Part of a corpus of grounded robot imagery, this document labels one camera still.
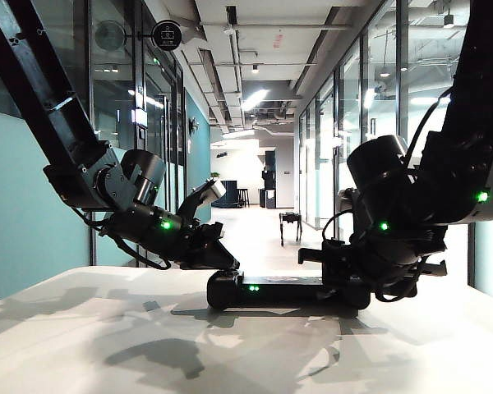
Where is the tall black kiosk machine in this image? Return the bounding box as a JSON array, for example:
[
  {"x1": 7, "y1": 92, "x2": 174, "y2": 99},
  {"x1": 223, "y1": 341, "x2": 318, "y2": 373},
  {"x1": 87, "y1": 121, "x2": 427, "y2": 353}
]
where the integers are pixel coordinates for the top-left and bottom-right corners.
[{"x1": 260, "y1": 150, "x2": 279, "y2": 211}]

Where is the dark bar counter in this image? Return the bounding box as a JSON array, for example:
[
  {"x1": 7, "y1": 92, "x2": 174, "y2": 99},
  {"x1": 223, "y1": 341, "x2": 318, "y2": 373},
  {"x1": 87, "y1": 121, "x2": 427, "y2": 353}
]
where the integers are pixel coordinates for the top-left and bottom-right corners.
[{"x1": 217, "y1": 180, "x2": 240, "y2": 209}]

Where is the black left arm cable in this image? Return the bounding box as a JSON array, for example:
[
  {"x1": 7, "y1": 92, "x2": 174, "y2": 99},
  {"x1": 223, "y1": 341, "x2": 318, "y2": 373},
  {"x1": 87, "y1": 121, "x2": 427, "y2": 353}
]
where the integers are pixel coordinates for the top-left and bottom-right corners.
[{"x1": 71, "y1": 207, "x2": 173, "y2": 272}]

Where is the black quadruped robot dog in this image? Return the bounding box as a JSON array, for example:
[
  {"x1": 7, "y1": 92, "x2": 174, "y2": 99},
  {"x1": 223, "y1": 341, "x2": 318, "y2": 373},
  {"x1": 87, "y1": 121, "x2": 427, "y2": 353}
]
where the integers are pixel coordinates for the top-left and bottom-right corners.
[{"x1": 279, "y1": 209, "x2": 303, "y2": 248}]

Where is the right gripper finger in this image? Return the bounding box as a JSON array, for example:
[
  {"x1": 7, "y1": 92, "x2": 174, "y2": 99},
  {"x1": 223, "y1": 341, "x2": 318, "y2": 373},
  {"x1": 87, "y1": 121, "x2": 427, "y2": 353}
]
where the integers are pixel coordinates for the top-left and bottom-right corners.
[{"x1": 297, "y1": 245, "x2": 325, "y2": 266}]

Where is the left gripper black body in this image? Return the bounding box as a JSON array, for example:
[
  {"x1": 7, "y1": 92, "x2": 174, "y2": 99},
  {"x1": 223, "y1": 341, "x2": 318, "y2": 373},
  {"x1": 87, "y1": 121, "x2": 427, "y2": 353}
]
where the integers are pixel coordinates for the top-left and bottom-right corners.
[{"x1": 104, "y1": 203, "x2": 215, "y2": 264}]

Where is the round black hanging sign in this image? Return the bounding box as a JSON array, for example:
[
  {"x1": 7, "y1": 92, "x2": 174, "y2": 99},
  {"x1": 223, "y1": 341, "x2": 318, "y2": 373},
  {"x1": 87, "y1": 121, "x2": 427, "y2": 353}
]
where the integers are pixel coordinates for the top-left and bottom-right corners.
[{"x1": 137, "y1": 19, "x2": 184, "y2": 52}]

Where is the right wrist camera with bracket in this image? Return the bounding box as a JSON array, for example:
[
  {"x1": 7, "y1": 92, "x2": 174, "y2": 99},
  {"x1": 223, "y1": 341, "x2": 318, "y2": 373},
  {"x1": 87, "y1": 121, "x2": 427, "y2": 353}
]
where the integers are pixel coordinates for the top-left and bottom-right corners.
[{"x1": 336, "y1": 186, "x2": 367, "y2": 243}]

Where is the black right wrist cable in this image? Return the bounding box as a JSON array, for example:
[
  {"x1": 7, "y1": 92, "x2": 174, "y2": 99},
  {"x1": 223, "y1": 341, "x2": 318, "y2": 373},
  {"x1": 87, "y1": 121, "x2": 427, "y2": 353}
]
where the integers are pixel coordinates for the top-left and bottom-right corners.
[{"x1": 373, "y1": 266, "x2": 421, "y2": 303}]

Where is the long bright ceiling light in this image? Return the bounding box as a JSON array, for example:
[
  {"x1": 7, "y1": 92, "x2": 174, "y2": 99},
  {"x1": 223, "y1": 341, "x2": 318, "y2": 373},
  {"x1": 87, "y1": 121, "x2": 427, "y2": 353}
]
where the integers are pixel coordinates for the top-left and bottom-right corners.
[{"x1": 242, "y1": 89, "x2": 269, "y2": 112}]

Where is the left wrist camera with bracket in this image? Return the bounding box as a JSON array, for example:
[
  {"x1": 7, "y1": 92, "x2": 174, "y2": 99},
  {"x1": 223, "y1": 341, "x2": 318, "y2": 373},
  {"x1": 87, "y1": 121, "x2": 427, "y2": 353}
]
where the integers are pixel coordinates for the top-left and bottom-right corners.
[{"x1": 176, "y1": 178, "x2": 228, "y2": 225}]

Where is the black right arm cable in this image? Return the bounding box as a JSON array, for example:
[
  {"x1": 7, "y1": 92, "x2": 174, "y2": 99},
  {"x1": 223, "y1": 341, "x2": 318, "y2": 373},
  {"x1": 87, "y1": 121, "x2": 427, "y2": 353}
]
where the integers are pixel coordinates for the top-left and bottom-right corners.
[{"x1": 403, "y1": 96, "x2": 454, "y2": 166}]

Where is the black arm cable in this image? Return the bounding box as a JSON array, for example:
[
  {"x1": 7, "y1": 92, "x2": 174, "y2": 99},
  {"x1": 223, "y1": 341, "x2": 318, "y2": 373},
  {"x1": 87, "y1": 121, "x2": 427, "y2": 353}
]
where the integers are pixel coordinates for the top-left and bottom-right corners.
[
  {"x1": 403, "y1": 96, "x2": 454, "y2": 166},
  {"x1": 71, "y1": 207, "x2": 173, "y2": 272}
]

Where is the small lit door display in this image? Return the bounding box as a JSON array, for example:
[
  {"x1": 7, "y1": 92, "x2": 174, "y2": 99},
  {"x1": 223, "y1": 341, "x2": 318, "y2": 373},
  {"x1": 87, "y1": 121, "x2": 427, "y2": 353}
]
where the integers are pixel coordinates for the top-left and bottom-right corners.
[{"x1": 131, "y1": 107, "x2": 150, "y2": 130}]

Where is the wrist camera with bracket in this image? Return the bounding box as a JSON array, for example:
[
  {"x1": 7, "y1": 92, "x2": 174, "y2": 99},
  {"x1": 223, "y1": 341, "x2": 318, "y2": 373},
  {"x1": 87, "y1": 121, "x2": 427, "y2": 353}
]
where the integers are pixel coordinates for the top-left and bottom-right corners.
[
  {"x1": 176, "y1": 178, "x2": 228, "y2": 225},
  {"x1": 336, "y1": 186, "x2": 367, "y2": 243}
]

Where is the long vertical door handle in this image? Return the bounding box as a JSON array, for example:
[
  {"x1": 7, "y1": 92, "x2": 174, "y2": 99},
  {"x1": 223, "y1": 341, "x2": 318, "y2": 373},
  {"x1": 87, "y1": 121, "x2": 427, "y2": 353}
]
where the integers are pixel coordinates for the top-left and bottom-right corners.
[{"x1": 160, "y1": 94, "x2": 173, "y2": 214}]

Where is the black remote control with joysticks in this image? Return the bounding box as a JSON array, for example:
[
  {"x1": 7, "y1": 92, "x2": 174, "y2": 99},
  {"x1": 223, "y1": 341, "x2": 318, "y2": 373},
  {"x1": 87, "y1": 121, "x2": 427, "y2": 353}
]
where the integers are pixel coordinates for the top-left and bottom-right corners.
[{"x1": 206, "y1": 268, "x2": 371, "y2": 311}]

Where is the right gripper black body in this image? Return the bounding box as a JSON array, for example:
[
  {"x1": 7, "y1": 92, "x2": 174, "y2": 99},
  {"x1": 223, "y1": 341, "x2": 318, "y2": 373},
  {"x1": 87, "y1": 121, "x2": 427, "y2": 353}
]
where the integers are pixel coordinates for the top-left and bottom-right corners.
[{"x1": 322, "y1": 229, "x2": 449, "y2": 300}]

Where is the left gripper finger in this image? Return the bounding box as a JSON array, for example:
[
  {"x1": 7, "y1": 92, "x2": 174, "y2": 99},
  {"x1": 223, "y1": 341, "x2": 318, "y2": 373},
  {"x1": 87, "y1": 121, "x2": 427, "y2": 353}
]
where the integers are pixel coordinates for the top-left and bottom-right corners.
[
  {"x1": 196, "y1": 222, "x2": 225, "y2": 243},
  {"x1": 180, "y1": 241, "x2": 241, "y2": 272}
]

